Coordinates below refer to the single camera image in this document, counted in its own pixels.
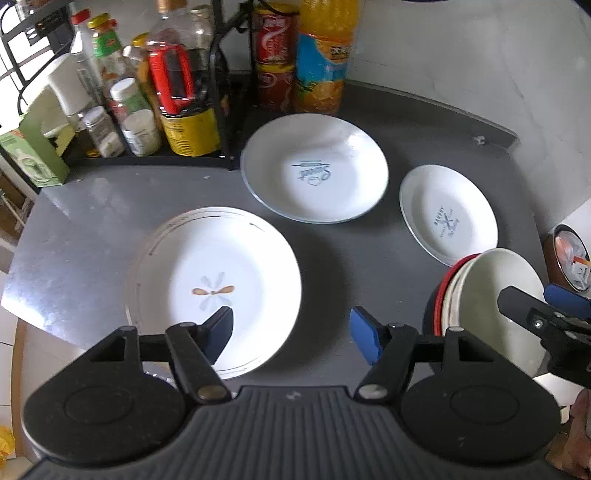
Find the large soy sauce jug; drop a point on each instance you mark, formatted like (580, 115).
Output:
(178, 48)

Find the red and black bowl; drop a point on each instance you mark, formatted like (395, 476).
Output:
(432, 323)

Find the white plate blue script logo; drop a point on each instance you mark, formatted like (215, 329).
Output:
(314, 168)

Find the orange juice bottle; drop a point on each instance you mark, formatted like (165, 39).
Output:
(325, 33)

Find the small white plate cross logo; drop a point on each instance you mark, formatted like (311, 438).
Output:
(447, 213)

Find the green cardboard box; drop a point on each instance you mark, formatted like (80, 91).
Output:
(37, 142)

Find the red cans stack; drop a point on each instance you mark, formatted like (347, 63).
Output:
(275, 52)

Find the red cap clear bottle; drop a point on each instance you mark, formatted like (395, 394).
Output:
(82, 51)

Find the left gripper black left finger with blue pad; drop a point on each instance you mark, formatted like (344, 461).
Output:
(193, 351)

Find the small white jar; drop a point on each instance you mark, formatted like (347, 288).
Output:
(141, 133)

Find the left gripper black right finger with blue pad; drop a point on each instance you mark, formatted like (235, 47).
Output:
(388, 350)

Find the round tin with packets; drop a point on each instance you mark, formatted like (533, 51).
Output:
(567, 259)

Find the white plate with flower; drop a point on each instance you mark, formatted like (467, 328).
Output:
(213, 257)

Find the person hand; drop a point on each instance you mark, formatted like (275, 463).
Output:
(571, 452)

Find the yellow cap sauce bottle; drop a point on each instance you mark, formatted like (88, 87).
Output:
(112, 65)

